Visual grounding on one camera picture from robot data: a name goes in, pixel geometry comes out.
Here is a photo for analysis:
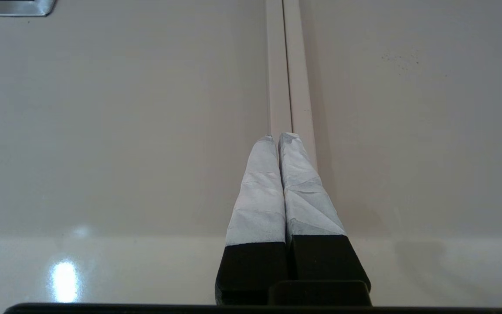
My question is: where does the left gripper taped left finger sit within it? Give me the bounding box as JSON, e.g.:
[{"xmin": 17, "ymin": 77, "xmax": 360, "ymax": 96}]
[{"xmin": 215, "ymin": 135, "xmax": 287, "ymax": 306}]

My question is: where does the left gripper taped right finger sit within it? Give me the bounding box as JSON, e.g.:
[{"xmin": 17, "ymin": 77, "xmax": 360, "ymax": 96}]
[{"xmin": 278, "ymin": 132, "xmax": 371, "ymax": 306}]

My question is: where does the flat steel tray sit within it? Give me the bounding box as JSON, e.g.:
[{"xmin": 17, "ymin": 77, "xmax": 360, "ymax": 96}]
[{"xmin": 0, "ymin": 0, "xmax": 56, "ymax": 17}]

